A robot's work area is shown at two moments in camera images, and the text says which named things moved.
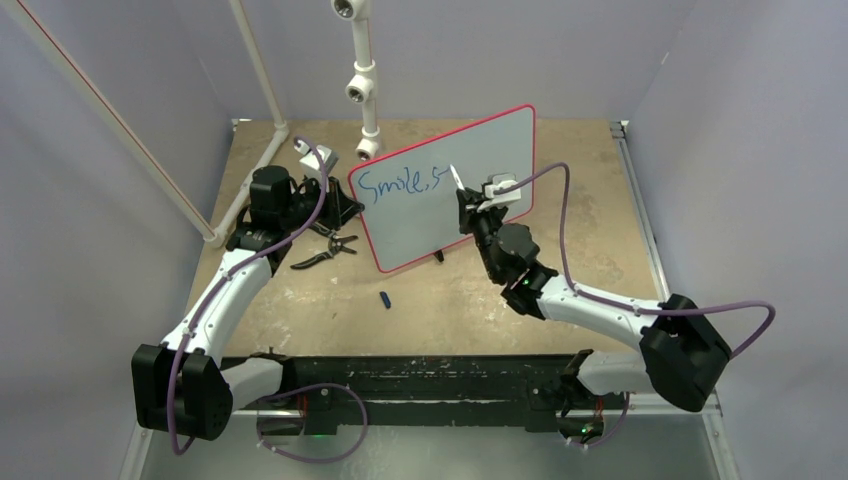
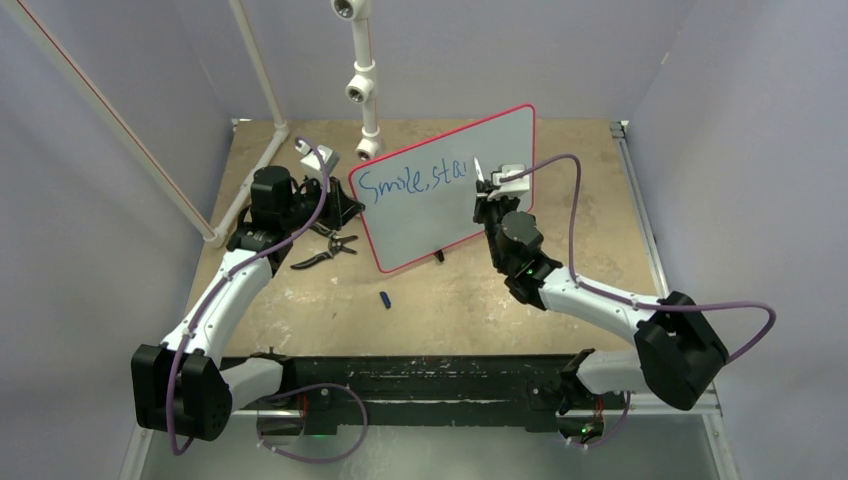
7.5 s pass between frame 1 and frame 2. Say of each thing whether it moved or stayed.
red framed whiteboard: stayed
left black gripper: stayed
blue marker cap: stayed
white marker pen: moved
